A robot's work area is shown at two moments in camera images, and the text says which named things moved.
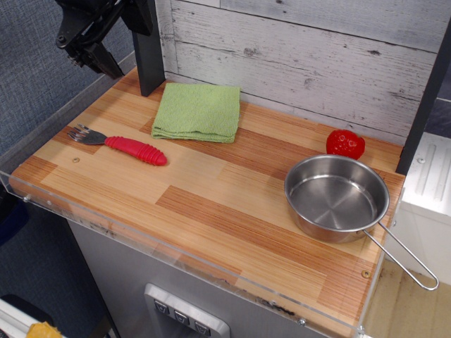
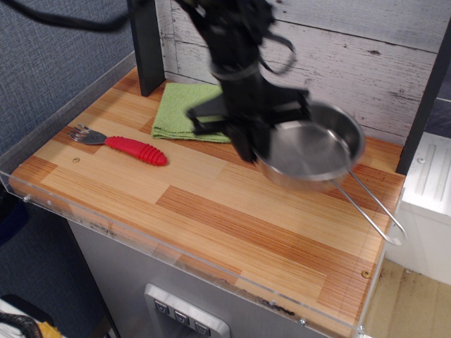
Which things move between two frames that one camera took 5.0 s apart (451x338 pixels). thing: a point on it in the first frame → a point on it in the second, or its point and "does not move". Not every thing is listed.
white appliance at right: x=422 y=217 does not move
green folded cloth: x=209 y=113 does not move
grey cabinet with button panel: x=148 y=295 does not move
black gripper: x=84 y=22 → x=249 y=108
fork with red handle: x=87 y=136 does not move
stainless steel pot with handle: x=338 y=198 → x=300 y=153
